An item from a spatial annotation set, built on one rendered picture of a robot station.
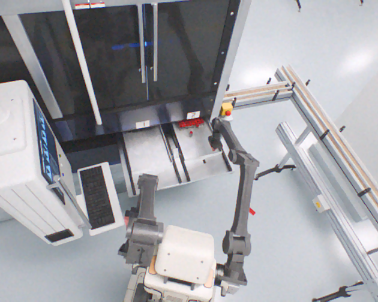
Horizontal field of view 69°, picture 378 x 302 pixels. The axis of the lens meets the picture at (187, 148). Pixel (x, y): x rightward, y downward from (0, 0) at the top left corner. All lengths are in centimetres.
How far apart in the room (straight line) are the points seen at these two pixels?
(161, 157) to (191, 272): 90
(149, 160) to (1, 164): 92
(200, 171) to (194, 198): 90
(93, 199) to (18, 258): 110
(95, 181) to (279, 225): 172
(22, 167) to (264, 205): 219
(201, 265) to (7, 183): 73
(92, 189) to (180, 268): 89
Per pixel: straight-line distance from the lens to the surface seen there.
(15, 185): 110
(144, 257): 89
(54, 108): 159
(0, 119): 116
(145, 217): 89
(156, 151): 182
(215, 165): 181
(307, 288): 273
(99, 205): 175
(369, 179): 216
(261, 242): 266
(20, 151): 114
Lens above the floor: 243
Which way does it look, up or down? 57 degrees down
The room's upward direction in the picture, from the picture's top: 10 degrees clockwise
